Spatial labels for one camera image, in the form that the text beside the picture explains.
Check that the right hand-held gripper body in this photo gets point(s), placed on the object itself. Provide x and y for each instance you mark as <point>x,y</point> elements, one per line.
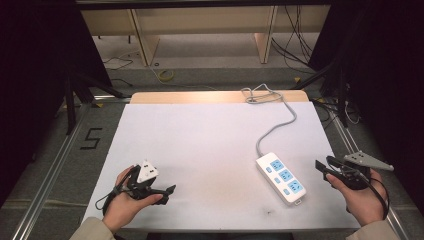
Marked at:
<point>357,170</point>

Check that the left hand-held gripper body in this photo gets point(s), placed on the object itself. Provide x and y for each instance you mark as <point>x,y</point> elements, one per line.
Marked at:
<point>144,173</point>

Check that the person's right hand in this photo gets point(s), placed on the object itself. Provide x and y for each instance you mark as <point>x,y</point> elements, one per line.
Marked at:
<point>361,200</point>

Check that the person's left hand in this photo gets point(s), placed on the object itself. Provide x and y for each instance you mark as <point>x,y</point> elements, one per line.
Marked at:
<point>124,208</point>

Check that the white power strip blue sockets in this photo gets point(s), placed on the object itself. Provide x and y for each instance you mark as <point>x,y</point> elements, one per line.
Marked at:
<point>281,178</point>

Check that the white table cover sheet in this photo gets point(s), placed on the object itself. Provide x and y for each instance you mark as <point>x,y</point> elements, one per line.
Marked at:
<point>200,150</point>

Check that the black metal stand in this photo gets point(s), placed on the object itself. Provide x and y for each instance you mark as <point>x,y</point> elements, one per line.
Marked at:
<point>328,83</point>
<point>80,90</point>

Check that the light wooden bench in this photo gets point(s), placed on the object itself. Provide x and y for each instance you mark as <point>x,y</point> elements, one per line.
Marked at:
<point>200,20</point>

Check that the aluminium floor rail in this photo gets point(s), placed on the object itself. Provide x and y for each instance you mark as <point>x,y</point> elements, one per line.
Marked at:
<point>346,140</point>
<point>50,173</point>

